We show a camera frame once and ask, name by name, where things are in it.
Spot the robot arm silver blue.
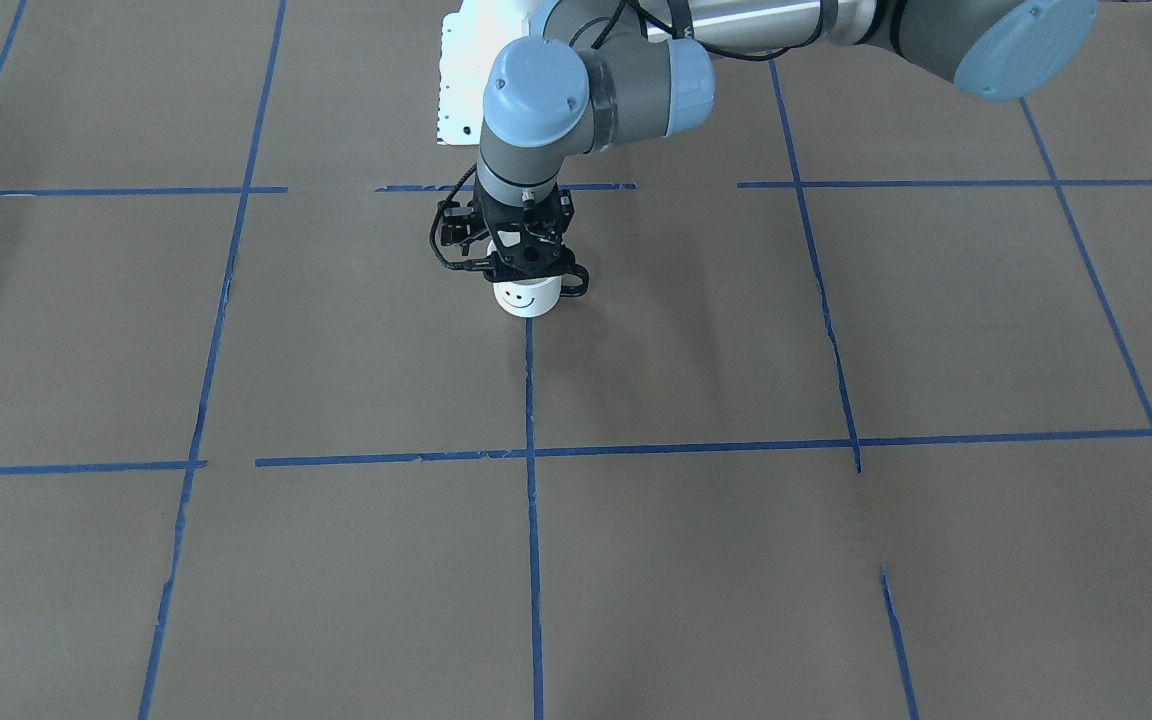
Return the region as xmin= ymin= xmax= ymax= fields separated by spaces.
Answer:
xmin=429 ymin=1 xmax=1097 ymax=285

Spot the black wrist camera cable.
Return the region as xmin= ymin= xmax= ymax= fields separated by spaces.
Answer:
xmin=429 ymin=170 xmax=497 ymax=275

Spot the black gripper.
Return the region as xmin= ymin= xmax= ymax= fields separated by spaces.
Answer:
xmin=440 ymin=188 xmax=579 ymax=283

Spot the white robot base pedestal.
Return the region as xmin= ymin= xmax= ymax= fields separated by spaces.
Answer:
xmin=435 ymin=1 xmax=591 ymax=149

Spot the white smiley mug black handle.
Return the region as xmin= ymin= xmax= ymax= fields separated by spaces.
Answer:
xmin=492 ymin=264 xmax=590 ymax=319

